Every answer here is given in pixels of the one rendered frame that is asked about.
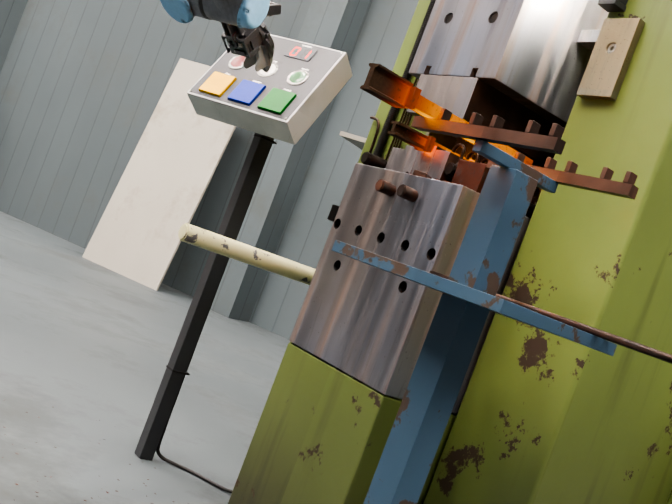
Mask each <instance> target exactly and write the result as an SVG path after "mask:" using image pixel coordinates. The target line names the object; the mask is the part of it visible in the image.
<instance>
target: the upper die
mask: <svg viewBox="0 0 672 504"><path fill-rule="evenodd" d="M416 87H417V88H419V89H421V90H422V91H421V94H420V95H421V96H423V97H425V98H426V99H428V100H430V101H432V102H433V103H435V104H437V105H439V106H440V107H442V108H445V109H447V110H449V111H450V112H452V114H454V115H456V116H458V117H459V118H461V119H463V120H464V121H466V122H468V123H469V121H470V118H471V116H472V113H473V112H475V113H478V114H480V115H481V116H483V117H484V119H483V122H482V124H481V126H487V127H489V126H490V123H491V120H492V118H493V115H497V116H499V117H501V118H502V119H504V120H505V122H504V124H503V127H502V129H507V130H513V131H520V132H525V129H526V127H527V124H528V121H529V120H534V121H535V122H537V123H538V124H540V125H541V127H540V129H539V132H538V134H540V135H546V136H549V132H550V129H551V127H552V124H553V123H552V122H550V121H548V120H547V119H545V118H543V117H542V116H540V115H538V114H537V113H535V112H533V111H532V110H530V109H528V108H527V107H525V106H524V105H522V104H520V103H519V102H517V101H515V100H514V99H512V98H510V97H509V96H507V95H505V94H504V93H502V92H500V91H499V90H497V89H496V88H494V87H492V86H491V85H489V84H487V83H486V82H484V81H482V80H481V79H479V78H470V77H454V76H439V75H423V74H421V75H420V78H419V80H418V83H417V86H416ZM407 112H408V113H410V114H411V115H413V116H420V114H418V113H416V112H414V111H412V110H411V109H407ZM509 147H511V148H513V149H514V150H516V151H518V152H521V153H522V154H524V155H526V156H527V157H528V158H530V159H532V160H533V163H534V164H536V165H538V166H540V167H544V165H545V162H546V159H547V157H551V158H554V156H555V154H554V153H549V152H543V151H537V150H531V149H525V148H519V147H513V146H509Z"/></svg>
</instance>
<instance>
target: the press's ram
mask: <svg viewBox="0 0 672 504"><path fill-rule="evenodd" d="M598 1H599V0H436V1H435V4H434V6H433V9H432V12H431V14H430V17H429V19H428V22H427V25H426V27H425V30H424V33H423V35H422V38H421V41H420V43H419V46H418V49H417V51H416V54H415V57H414V59H413V62H412V64H411V67H410V70H409V74H411V75H412V76H414V77H416V78H418V79H419V78H420V75H421V74H423V75H439V76H454V77H470V78H479V79H481V80H482V81H484V82H486V83H487V84H489V85H491V86H492V87H494V88H496V89H497V90H499V91H500V92H502V93H504V94H505V95H507V96H509V97H510V98H512V99H514V100H515V101H517V102H519V103H520V104H522V105H524V106H525V107H527V108H528V109H530V110H532V111H533V112H535V113H537V114H538V115H540V116H542V117H543V118H545V119H547V120H548V121H550V122H552V123H556V124H559V125H560V126H562V127H563V128H565V127H566V124H567V121H568V119H569V116H570V113H571V111H572V108H573V105H574V103H575V100H576V97H577V95H576V94H577V91H578V88H579V86H580V83H581V80H582V78H583V75H584V72H585V70H586V67H587V64H588V62H589V59H590V56H591V54H592V51H593V48H594V46H595V43H596V41H597V38H598V35H599V33H600V30H601V27H602V25H603V22H604V19H606V18H607V15H608V13H609V12H607V11H605V10H604V9H603V8H602V7H600V6H599V5H598Z"/></svg>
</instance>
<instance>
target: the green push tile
mask: <svg viewBox="0 0 672 504"><path fill-rule="evenodd" d="M296 96H297V95H296V93H292V92H288V91H285V90H281V89H278V88H272V89H271V91H270V92H269V93H268V94H267V95H266V96H265V97H264V98H263V100H262V101H261V102H260V103H259V104H258V105H257V107H258V109H262V110H265V111H269V112H272V113H275V114H279V115H281V114H282V113H283V112H284V110H285V109H286V108H287V107H288V106H289V105H290V103H291V102H292V101H293V100H294V99H295V98H296Z"/></svg>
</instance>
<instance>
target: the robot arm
mask: <svg viewBox="0 0 672 504"><path fill-rule="evenodd" d="M160 2H161V4H162V6H163V8H164V9H165V11H166V12H167V13H168V14H169V15H170V16H171V17H172V18H173V19H175V20H176V21H178V22H180V23H189V22H191V21H192V20H193V18H194V17H196V16H197V17H201V18H204V19H208V20H215V21H219V22H221V25H222V27H223V30H224V32H223V33H222V35H221V37H222V40H223V42H224V45H225V48H226V50H227V53H229V52H230V51H231V53H232V54H236V55H240V56H244V57H245V59H244V62H243V66H244V68H246V69H248V68H249V67H251V66H253V65H255V64H256V65H255V70H256V71H257V72H258V71H260V70H263V71H264V72H268V71H269V70H270V68H271V65H272V61H273V55H274V42H273V39H272V37H271V35H270V32H268V29H267V27H266V25H265V24H264V22H263V21H264V19H265V17H266V16H268V17H270V16H273V15H280V14H281V4H277V3H275V2H273V1H270V0H160ZM225 39H226V40H227V42H228V45H229V47H227V45H226V42H225Z"/></svg>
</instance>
